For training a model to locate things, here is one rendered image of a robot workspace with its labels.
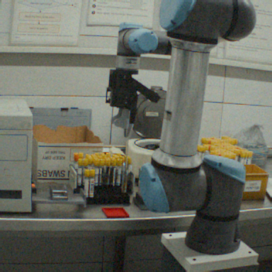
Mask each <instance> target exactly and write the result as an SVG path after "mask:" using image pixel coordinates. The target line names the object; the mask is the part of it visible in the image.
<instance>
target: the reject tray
mask: <svg viewBox="0 0 272 272"><path fill-rule="evenodd" d="M102 211H103V212H104V213H105V215H106V217H107V218H111V217H114V218H127V217H130V215H129V214H128V213H127V212H126V211H125V209H124V208H102Z"/></svg>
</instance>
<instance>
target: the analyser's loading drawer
mask: <svg viewBox="0 0 272 272"><path fill-rule="evenodd" d="M49 186H50V193H32V204H34V203H38V204H53V205H54V204H68V205H75V204H83V206H84V207H86V194H85V192H84V190H83V188H80V193H72V194H68V190H67V187H66V186H65V184H64V190H63V191H54V190H53V189H52V186H51V185H49ZM58 196H59V197H58Z"/></svg>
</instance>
